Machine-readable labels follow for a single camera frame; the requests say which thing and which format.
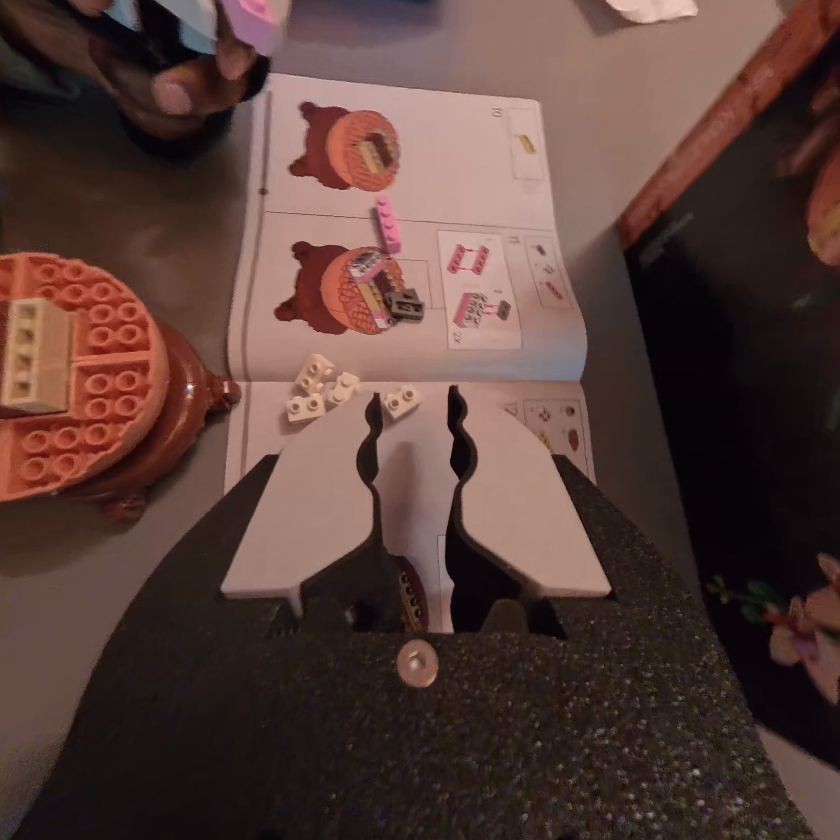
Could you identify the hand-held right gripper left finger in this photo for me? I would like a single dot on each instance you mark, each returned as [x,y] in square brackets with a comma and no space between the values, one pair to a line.
[309,512]

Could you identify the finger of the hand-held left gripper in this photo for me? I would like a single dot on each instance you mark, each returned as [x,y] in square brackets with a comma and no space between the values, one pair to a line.
[171,20]

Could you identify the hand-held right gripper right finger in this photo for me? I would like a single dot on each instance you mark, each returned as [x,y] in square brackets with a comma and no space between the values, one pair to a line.
[525,512]

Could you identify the pink brick plate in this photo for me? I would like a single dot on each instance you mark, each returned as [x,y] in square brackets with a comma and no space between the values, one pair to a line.
[256,20]
[389,226]

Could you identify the round orange lego pot build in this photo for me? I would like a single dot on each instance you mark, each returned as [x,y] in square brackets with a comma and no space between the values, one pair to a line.
[105,420]

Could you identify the tan brick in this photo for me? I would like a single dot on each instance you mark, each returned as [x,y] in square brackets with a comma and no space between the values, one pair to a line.
[33,355]

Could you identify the grey desk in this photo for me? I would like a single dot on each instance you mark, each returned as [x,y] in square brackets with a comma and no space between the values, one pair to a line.
[118,197]

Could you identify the person's left hand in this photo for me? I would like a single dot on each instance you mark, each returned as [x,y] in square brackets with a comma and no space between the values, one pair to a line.
[171,92]

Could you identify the dark grey brick plate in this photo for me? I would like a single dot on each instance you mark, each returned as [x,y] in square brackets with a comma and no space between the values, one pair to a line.
[404,307]

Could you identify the dark building set box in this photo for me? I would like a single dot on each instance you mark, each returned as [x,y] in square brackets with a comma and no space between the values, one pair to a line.
[748,394]

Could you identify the open building instruction booklet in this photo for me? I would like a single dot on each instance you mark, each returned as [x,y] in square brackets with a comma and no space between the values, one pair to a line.
[446,158]

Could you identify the white paper bag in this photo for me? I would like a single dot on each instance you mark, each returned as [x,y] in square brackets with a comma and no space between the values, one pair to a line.
[650,8]

